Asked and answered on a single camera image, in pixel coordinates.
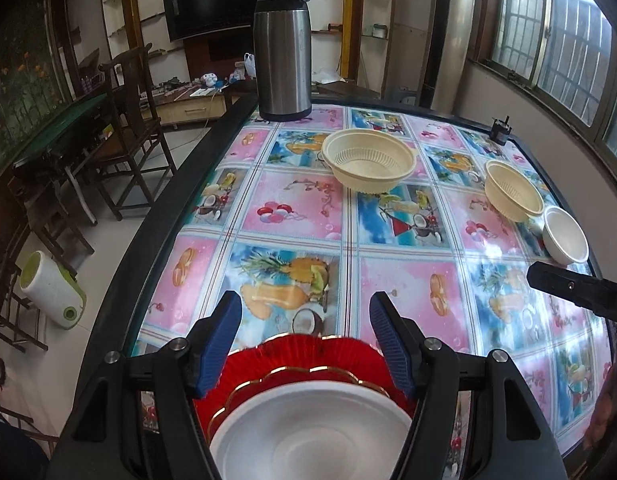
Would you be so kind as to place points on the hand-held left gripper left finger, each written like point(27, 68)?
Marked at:
point(221, 350)

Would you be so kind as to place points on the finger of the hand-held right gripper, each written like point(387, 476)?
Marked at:
point(570, 286)

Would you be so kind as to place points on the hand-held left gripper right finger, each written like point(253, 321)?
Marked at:
point(393, 350)

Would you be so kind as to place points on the small white bowl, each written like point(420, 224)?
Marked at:
point(563, 235)

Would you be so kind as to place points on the red gold-rimmed plate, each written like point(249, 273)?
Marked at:
point(298, 355)

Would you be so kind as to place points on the small beige bowl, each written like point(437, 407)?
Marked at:
point(513, 195)

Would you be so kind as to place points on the large white bowl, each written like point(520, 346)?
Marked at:
point(308, 435)

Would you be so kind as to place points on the large beige patterned bowl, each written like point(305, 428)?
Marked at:
point(368, 170)

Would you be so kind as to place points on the printed plastic tablecloth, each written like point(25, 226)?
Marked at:
point(298, 210)

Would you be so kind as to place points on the small black device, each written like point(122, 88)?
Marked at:
point(500, 132)

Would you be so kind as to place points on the white and green appliance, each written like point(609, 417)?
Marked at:
point(48, 285)

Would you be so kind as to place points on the dark wooden chair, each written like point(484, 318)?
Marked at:
point(58, 215)
point(126, 146)

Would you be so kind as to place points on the wooden television cabinet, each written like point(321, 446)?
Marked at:
point(198, 107)

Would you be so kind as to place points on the barred window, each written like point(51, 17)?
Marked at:
point(538, 20)

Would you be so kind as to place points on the small white toy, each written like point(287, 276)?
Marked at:
point(209, 79)

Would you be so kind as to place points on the green topped table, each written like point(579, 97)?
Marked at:
point(63, 122)

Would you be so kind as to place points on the beige tower air conditioner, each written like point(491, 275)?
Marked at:
point(453, 35)

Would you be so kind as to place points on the white plastic bag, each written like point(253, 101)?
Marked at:
point(250, 65)

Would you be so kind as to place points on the stainless steel thermos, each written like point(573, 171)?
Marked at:
point(283, 60)

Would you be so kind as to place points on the small white container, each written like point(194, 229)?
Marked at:
point(381, 31)

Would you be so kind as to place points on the black television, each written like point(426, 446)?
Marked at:
point(213, 5)

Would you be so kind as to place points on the flower wall poster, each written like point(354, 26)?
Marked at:
point(18, 75)

